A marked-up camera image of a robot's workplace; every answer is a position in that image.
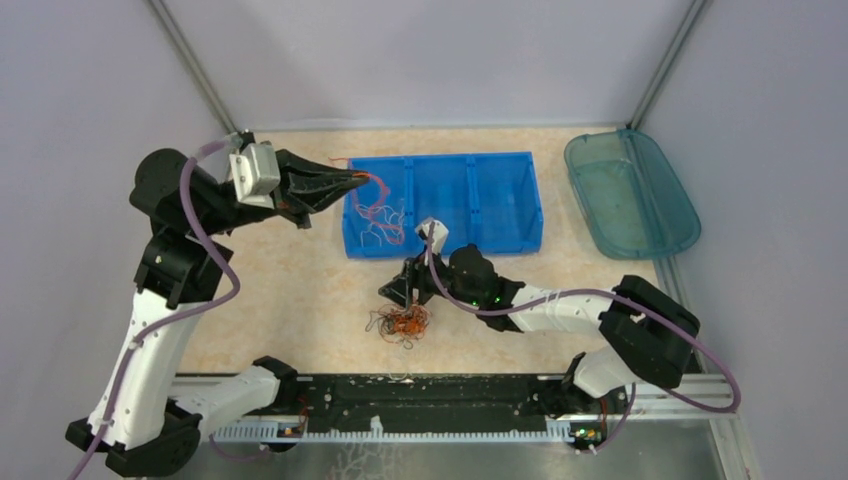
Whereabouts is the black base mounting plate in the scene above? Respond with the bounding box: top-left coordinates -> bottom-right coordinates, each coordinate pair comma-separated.
236,373 -> 631,436

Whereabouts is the white thin cable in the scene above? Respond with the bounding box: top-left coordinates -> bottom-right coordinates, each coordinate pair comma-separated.
354,203 -> 408,252

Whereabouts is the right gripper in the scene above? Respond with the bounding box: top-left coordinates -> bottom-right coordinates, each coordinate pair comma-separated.
379,243 -> 482,309

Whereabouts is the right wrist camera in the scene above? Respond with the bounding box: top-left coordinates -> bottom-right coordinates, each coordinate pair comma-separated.
415,217 -> 449,254

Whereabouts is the orange cable bundle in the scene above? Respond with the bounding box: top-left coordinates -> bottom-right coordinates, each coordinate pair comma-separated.
362,301 -> 433,350

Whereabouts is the orange thin cable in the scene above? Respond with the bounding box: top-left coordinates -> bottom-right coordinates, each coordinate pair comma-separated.
329,157 -> 407,246

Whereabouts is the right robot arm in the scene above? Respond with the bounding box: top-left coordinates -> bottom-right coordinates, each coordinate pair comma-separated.
378,244 -> 701,412

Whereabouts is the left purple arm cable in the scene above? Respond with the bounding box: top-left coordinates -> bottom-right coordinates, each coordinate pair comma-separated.
66,135 -> 266,480

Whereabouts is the teal transparent plastic lid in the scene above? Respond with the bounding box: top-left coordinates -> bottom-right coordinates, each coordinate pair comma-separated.
563,129 -> 702,260

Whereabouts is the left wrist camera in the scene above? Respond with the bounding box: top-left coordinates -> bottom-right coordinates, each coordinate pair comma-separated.
229,143 -> 281,209

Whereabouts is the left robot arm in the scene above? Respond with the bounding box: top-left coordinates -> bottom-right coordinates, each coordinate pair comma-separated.
65,141 -> 369,479

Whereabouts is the aluminium front rail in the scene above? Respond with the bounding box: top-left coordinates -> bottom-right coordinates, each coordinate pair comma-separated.
200,374 -> 734,449

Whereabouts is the blue three-compartment bin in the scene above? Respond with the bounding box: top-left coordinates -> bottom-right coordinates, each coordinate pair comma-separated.
341,151 -> 544,259

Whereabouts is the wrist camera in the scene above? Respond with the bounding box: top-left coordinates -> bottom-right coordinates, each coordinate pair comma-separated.
415,217 -> 449,254
229,143 -> 281,209

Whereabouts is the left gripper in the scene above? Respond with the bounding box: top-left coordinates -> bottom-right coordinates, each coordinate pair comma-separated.
194,146 -> 370,237

